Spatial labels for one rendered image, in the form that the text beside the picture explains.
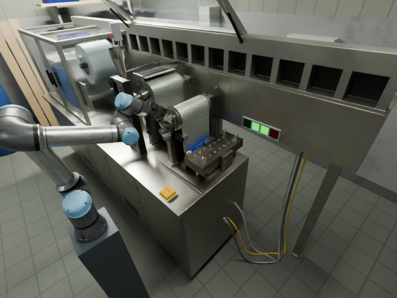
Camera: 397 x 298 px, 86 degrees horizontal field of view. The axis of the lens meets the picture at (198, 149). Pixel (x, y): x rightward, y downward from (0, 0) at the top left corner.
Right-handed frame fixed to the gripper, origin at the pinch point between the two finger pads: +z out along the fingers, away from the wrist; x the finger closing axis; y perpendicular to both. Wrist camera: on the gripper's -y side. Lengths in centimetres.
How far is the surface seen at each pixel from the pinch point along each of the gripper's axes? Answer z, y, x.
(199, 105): 12.6, 17.5, -4.7
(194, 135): 18.1, -0.6, -5.8
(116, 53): -10, 28, 68
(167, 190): 5.1, -35.6, -15.1
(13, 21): -21, 28, 340
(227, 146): 33.4, 1.8, -22.9
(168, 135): 6.2, -7.0, 3.2
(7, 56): -17, -20, 334
